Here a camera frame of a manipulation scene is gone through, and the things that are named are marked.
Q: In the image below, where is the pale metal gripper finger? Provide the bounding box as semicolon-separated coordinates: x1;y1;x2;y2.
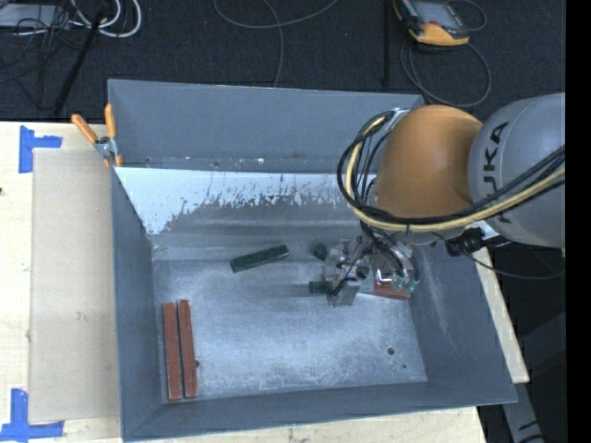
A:
325;280;361;309
323;241;351;281

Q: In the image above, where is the grey metal bin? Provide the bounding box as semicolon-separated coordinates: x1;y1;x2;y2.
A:
106;78;520;443

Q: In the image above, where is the black cylinder on white bracket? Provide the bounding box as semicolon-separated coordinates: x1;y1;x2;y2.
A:
444;225;501;257

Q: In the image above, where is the red-brown flat block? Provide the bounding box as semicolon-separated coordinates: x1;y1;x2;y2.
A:
372;281;411;301
176;298;200;400
162;302;184;403

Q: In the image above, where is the pale wood flat board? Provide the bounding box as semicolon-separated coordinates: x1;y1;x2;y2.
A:
27;147;122;425

